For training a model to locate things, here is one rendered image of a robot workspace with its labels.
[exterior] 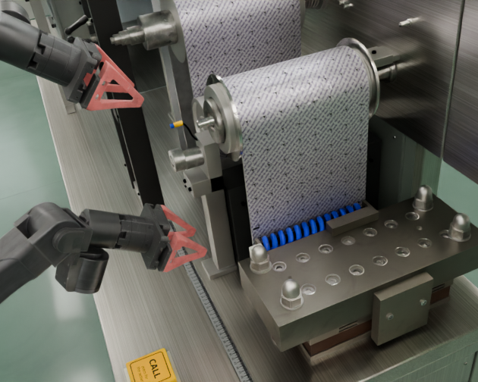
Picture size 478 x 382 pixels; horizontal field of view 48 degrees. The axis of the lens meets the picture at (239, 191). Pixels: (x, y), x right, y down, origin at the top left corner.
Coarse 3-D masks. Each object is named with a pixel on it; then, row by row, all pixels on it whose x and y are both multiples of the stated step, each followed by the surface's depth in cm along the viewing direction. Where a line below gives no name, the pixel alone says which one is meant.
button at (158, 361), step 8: (152, 352) 91; (160, 352) 90; (136, 360) 90; (144, 360) 89; (152, 360) 89; (160, 360) 89; (168, 360) 89; (128, 368) 88; (136, 368) 88; (144, 368) 88; (152, 368) 88; (160, 368) 88; (168, 368) 88; (136, 376) 87; (144, 376) 87; (152, 376) 87; (160, 376) 87; (168, 376) 86
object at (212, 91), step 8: (360, 56) 89; (368, 72) 88; (368, 80) 88; (208, 88) 86; (216, 88) 83; (208, 96) 87; (216, 96) 82; (224, 96) 82; (224, 104) 82; (224, 112) 81; (224, 120) 83; (232, 120) 82; (232, 128) 82; (232, 136) 83; (224, 144) 87; (232, 144) 84; (224, 152) 89
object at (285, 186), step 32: (352, 128) 91; (256, 160) 86; (288, 160) 89; (320, 160) 92; (352, 160) 95; (256, 192) 90; (288, 192) 93; (320, 192) 96; (352, 192) 99; (256, 224) 94; (288, 224) 97
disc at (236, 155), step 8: (208, 80) 88; (216, 80) 83; (224, 88) 81; (232, 104) 80; (232, 112) 81; (240, 128) 81; (240, 136) 81; (240, 144) 82; (232, 152) 88; (240, 152) 84; (232, 160) 89
